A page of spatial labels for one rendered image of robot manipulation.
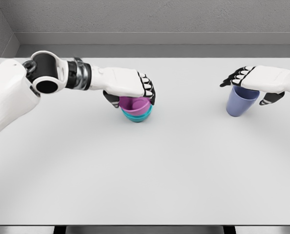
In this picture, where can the blue-purple cup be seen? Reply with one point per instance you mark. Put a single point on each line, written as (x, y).
(239, 102)

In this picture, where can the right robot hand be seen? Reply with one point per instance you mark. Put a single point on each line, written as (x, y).
(261, 78)

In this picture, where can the purple bowl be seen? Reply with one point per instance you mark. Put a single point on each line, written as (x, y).
(133, 106)

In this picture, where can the teal bowl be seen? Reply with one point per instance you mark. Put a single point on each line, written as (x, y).
(138, 117)

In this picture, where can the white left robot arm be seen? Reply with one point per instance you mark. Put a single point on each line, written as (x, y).
(18, 92)

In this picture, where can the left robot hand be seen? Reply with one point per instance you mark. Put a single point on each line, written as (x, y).
(125, 81)

